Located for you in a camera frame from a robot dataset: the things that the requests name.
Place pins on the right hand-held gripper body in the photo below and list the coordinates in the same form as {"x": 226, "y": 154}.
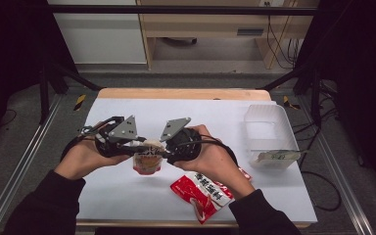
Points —
{"x": 184, "y": 147}

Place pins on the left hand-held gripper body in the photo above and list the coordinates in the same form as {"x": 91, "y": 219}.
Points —
{"x": 117, "y": 133}

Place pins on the brown snack cup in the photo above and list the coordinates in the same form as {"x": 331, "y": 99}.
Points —
{"x": 147, "y": 161}

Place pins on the clear plastic container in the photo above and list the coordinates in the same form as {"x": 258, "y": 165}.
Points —
{"x": 267, "y": 130}

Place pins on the green and beige snack pouch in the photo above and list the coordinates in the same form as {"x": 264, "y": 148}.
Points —
{"x": 279, "y": 155}

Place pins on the person's right hand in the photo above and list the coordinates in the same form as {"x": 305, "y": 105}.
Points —
{"x": 218, "y": 163}

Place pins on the person's left hand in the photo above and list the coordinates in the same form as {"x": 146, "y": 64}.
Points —
{"x": 81, "y": 160}

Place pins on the white table cover sheet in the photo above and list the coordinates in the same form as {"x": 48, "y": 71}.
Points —
{"x": 209, "y": 117}

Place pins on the yellow and black floor tape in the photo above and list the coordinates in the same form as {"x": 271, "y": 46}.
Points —
{"x": 290, "y": 103}
{"x": 80, "y": 102}

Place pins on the wooden table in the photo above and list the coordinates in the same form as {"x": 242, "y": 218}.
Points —
{"x": 182, "y": 94}

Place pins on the large red snack packet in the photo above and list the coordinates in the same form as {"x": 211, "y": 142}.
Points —
{"x": 202, "y": 199}

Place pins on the small red snack packet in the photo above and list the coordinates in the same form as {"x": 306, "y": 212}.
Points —
{"x": 245, "y": 174}

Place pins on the black stand leg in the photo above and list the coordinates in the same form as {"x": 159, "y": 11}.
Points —
{"x": 65, "y": 76}
{"x": 302, "y": 78}

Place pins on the white cabinet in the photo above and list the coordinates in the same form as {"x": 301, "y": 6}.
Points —
{"x": 101, "y": 36}

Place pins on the wooden desk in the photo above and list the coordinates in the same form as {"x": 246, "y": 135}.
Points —
{"x": 209, "y": 24}

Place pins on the metal floor rail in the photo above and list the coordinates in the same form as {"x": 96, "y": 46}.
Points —
{"x": 339, "y": 169}
{"x": 19, "y": 169}

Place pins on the black frame bar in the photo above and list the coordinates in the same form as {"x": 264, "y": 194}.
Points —
{"x": 176, "y": 9}

